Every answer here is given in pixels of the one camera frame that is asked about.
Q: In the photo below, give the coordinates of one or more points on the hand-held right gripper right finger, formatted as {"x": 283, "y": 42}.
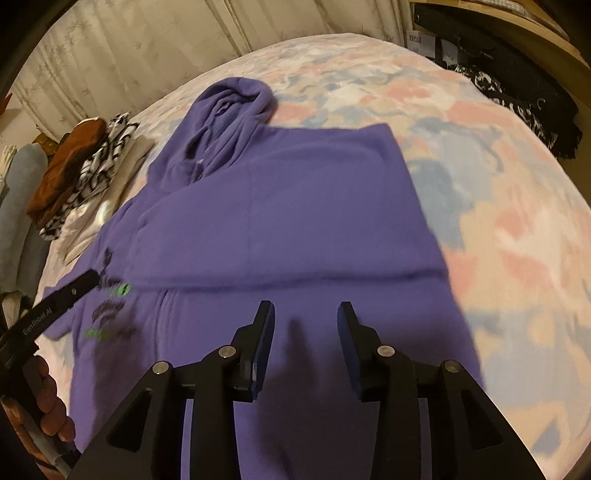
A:
{"x": 347, "y": 341}

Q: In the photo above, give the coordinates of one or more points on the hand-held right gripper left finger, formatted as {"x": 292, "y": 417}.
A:
{"x": 262, "y": 341}

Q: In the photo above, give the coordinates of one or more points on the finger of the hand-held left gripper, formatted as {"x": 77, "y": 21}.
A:
{"x": 76, "y": 288}

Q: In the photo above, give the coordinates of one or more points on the purple hoodie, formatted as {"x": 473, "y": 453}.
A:
{"x": 286, "y": 207}

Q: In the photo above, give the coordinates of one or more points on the black clothes pile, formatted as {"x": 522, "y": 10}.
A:
{"x": 531, "y": 92}

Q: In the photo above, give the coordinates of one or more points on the person's left hand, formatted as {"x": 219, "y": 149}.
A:
{"x": 53, "y": 401}

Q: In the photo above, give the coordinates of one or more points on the grey sofa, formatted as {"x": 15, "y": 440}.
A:
{"x": 23, "y": 207}

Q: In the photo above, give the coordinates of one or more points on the brown folded garment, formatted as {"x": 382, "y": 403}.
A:
{"x": 60, "y": 170}

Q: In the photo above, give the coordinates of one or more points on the black and white patterned garment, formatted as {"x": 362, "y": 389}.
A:
{"x": 99, "y": 166}

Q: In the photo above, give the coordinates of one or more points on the white fringed throw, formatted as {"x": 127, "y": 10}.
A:
{"x": 7, "y": 166}

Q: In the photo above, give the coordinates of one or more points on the white folded garment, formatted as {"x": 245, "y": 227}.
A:
{"x": 131, "y": 159}

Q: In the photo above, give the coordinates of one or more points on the pastel floral bedspread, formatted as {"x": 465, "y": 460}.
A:
{"x": 485, "y": 184}

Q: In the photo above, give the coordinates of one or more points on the cream curtain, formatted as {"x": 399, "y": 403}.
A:
{"x": 138, "y": 46}

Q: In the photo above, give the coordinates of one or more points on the white paper tag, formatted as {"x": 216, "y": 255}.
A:
{"x": 449, "y": 51}
{"x": 415, "y": 41}

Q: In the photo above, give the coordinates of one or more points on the curved wooden shelf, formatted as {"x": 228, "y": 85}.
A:
{"x": 531, "y": 32}

